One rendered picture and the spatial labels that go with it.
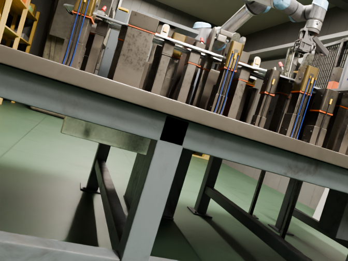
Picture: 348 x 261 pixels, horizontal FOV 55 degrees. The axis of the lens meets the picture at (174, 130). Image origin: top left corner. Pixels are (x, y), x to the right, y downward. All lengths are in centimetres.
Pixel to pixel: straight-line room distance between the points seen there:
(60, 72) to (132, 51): 64
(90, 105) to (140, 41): 62
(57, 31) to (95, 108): 588
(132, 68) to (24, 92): 64
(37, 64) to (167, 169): 43
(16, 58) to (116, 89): 24
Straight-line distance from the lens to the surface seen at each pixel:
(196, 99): 165
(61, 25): 675
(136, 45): 145
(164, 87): 177
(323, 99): 165
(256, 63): 192
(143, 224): 98
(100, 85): 85
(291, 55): 203
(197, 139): 96
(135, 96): 86
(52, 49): 700
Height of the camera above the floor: 66
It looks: 2 degrees down
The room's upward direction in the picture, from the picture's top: 17 degrees clockwise
